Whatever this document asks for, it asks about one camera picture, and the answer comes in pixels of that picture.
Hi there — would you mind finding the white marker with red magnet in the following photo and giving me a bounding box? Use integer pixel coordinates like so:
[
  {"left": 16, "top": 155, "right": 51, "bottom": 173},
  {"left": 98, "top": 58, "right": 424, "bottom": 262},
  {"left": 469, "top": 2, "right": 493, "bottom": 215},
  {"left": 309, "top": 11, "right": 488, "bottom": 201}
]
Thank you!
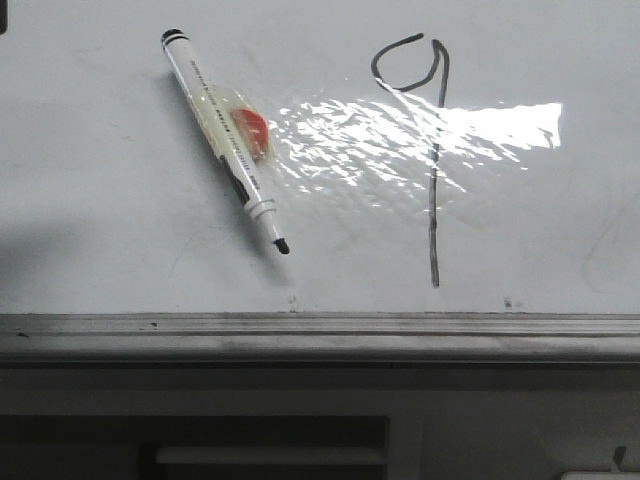
[{"left": 161, "top": 28, "right": 290, "bottom": 254}]

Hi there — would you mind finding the grey slotted base panel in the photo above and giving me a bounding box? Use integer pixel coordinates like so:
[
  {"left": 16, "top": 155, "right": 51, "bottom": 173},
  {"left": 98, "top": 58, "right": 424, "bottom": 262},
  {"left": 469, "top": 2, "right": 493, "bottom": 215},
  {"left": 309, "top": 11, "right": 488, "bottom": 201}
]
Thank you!
[{"left": 1, "top": 365, "right": 639, "bottom": 479}]

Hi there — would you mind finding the white whiteboard with aluminium frame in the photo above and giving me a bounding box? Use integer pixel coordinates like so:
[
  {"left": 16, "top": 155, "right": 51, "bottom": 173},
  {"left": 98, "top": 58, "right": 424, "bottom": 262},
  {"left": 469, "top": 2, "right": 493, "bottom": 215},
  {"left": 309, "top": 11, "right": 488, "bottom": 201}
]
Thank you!
[{"left": 1, "top": 1, "right": 639, "bottom": 363}]

